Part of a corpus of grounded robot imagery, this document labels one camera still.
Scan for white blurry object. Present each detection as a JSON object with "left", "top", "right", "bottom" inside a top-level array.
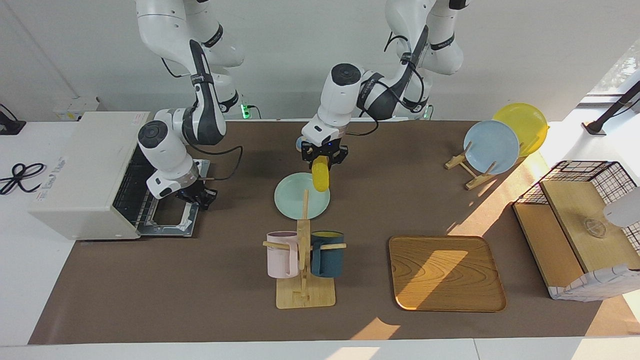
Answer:
[{"left": 603, "top": 187, "right": 640, "bottom": 229}]

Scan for brown table mat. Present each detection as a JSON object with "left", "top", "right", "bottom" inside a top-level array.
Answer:
[{"left": 28, "top": 120, "right": 640, "bottom": 346}]

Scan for black wire basket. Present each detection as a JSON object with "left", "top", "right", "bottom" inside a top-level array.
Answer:
[{"left": 512, "top": 160, "right": 640, "bottom": 302}]

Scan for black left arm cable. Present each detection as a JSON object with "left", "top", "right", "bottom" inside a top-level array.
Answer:
[{"left": 345, "top": 30, "right": 431, "bottom": 137}]

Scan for wooden step shelf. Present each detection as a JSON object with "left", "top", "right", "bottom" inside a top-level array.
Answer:
[{"left": 514, "top": 180, "right": 640, "bottom": 291}]

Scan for pale green plate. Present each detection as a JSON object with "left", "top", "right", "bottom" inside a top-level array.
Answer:
[{"left": 274, "top": 172, "right": 331, "bottom": 221}]

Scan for white wall box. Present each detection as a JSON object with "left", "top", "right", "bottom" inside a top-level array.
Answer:
[{"left": 52, "top": 96, "right": 101, "bottom": 122}]

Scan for wooden serving tray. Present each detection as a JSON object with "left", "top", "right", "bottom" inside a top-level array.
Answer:
[{"left": 388, "top": 235, "right": 507, "bottom": 313}]

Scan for light blue plate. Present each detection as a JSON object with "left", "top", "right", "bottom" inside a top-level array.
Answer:
[{"left": 463, "top": 120, "right": 521, "bottom": 175}]

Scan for yellow corn cob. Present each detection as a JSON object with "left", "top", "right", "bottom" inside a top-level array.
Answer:
[{"left": 311, "top": 156, "right": 331, "bottom": 193}]

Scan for wooden plate rack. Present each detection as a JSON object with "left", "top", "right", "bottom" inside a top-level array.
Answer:
[{"left": 445, "top": 141, "right": 498, "bottom": 191}]

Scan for pink mug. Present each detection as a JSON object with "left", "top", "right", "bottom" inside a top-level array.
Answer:
[{"left": 266, "top": 231, "right": 300, "bottom": 279}]

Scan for black clamp mount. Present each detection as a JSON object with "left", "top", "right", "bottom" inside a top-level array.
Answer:
[{"left": 0, "top": 104, "right": 27, "bottom": 136}]

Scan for yellow plate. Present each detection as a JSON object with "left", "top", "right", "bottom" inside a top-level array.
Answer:
[{"left": 492, "top": 103, "right": 549, "bottom": 158}]

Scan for dark blue mug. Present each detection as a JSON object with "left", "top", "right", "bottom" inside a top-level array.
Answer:
[{"left": 310, "top": 230, "right": 345, "bottom": 279}]

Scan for white toaster oven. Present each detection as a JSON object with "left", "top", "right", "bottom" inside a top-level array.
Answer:
[{"left": 28, "top": 111, "right": 211, "bottom": 241}]

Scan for black coiled cable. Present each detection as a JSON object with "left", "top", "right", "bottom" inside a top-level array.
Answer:
[{"left": 0, "top": 162, "right": 48, "bottom": 196}]

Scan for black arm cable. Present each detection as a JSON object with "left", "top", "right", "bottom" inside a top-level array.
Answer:
[
  {"left": 189, "top": 144, "right": 244, "bottom": 181},
  {"left": 345, "top": 30, "right": 431, "bottom": 137}
]

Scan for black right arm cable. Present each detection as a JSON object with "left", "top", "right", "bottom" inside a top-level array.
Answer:
[{"left": 189, "top": 144, "right": 244, "bottom": 181}]

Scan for black desk stand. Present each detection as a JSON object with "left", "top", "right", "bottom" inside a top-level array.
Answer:
[{"left": 582, "top": 80, "right": 640, "bottom": 137}]

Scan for small clear glass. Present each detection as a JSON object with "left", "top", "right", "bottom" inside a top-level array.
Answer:
[{"left": 582, "top": 217, "right": 607, "bottom": 239}]

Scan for wooden mug tree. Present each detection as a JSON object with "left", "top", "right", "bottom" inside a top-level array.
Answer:
[{"left": 263, "top": 189, "right": 347, "bottom": 310}]

